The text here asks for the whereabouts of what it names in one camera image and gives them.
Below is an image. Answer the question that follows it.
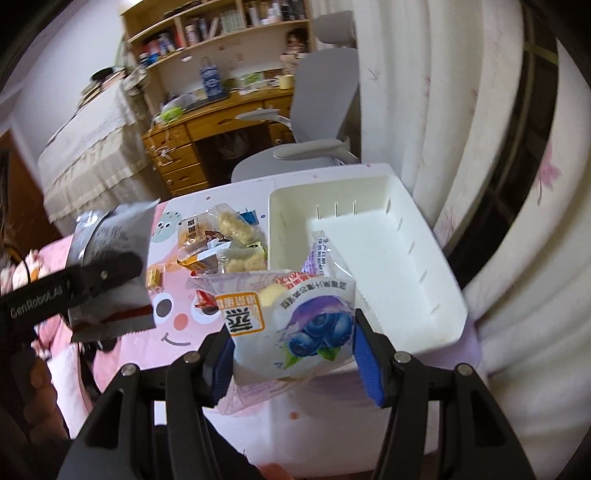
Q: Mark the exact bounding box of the grey black snack packet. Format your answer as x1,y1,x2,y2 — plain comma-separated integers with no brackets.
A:
66,201,158,343

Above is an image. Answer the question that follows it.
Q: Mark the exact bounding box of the blueberry snack packet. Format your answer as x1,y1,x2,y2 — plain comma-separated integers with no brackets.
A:
189,270,356,386

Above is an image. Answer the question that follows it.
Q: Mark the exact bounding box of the orange white snack box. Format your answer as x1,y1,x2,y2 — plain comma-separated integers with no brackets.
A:
177,250,218,275

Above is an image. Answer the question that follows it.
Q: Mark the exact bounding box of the purple white snack packet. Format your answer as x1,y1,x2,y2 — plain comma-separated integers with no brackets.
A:
301,230,353,281

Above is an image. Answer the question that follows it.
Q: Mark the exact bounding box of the egg yolk pastry packet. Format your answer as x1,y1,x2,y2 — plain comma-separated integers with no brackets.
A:
178,214,211,249

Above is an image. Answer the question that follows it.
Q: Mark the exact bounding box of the clear rice cracker packet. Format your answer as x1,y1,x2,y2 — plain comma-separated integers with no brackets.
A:
208,204,264,246

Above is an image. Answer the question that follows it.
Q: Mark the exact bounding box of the white plastic bin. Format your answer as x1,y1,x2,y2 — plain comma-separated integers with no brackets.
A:
269,175,468,354

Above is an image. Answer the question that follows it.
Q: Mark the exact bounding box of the small yellow candy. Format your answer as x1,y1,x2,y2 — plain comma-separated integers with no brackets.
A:
145,265,165,292

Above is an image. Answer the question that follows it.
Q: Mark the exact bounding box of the lace cloth covered furniture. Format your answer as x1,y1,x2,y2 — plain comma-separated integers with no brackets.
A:
37,79,170,236

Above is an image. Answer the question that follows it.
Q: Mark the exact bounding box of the blue small snack packet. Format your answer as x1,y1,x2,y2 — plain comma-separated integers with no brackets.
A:
239,210,259,225

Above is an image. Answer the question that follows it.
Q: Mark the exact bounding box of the wooden desk with drawers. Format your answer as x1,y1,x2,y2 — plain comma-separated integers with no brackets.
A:
143,88,294,197

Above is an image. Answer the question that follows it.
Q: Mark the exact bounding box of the grey office chair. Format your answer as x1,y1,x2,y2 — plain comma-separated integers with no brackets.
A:
230,10,360,183

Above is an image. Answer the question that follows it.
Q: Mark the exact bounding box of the blue gift bag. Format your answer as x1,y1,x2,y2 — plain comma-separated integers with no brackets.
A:
199,56,224,98

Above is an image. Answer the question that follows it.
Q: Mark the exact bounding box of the white floral curtain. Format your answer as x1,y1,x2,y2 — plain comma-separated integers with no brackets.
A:
308,0,591,480

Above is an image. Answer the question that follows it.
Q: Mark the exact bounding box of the wooden bookshelf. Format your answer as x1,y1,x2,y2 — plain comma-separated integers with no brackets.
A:
120,0,311,69

